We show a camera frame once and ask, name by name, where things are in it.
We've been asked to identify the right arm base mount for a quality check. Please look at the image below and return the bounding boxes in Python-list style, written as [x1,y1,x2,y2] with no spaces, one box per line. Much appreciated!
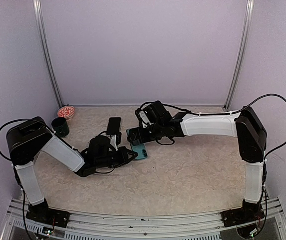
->
[221,208,265,228]

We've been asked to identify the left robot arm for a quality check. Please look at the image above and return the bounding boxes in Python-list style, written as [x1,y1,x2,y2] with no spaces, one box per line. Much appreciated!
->
[6,117,138,223]

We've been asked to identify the left aluminium frame post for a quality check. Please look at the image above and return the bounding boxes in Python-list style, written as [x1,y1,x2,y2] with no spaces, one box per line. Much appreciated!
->
[33,0,64,108]

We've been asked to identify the front aluminium rail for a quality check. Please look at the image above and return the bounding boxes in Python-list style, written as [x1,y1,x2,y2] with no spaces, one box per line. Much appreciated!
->
[0,198,286,240]

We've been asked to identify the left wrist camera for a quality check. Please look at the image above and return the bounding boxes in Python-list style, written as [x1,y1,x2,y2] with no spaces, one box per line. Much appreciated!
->
[110,132,122,151]

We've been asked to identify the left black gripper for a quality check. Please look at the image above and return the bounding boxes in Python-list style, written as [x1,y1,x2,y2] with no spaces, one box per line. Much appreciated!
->
[95,146,138,169]

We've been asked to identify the aluminium frame post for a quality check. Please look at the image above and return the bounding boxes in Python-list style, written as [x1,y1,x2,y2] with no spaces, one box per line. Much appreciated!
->
[224,0,254,111]
[33,0,64,108]

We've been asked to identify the red white patterned bowl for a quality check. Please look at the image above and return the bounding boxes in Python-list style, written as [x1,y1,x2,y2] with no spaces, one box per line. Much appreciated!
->
[57,105,75,121]

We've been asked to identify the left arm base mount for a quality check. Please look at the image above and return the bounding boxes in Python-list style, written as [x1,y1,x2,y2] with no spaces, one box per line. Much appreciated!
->
[26,208,70,229]

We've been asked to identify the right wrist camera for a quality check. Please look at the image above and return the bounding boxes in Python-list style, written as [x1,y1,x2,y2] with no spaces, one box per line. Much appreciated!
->
[135,108,150,127]

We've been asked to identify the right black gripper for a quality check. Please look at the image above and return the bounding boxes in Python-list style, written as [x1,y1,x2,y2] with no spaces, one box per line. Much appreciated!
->
[127,121,164,146]

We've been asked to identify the right aluminium frame post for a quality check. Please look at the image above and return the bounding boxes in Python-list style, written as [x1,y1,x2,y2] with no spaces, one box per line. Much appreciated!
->
[224,0,254,111]

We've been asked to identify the black cup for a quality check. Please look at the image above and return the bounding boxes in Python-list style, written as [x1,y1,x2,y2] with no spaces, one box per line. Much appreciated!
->
[51,117,70,138]

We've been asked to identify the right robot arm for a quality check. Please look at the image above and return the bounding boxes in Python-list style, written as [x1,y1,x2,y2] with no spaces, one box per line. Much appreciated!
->
[127,101,267,222]

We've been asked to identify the teal green phone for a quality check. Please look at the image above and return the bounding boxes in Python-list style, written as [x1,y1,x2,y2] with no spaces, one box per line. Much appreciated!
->
[126,129,148,160]

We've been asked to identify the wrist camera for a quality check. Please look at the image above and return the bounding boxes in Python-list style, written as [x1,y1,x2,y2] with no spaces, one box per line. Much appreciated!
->
[110,132,122,151]
[135,108,150,127]

